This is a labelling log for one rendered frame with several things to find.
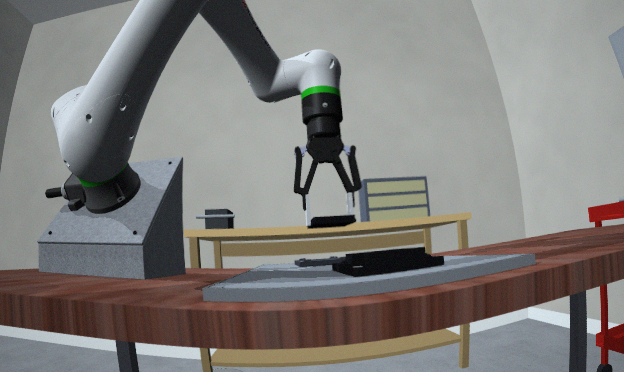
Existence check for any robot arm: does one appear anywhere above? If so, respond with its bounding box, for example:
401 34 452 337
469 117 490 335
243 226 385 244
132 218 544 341
45 0 343 214

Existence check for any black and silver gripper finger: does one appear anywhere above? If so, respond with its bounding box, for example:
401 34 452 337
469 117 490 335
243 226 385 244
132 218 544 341
294 145 323 227
329 145 362 215

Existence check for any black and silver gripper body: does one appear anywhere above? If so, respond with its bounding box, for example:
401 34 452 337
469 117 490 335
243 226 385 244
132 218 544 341
306 119 344 164

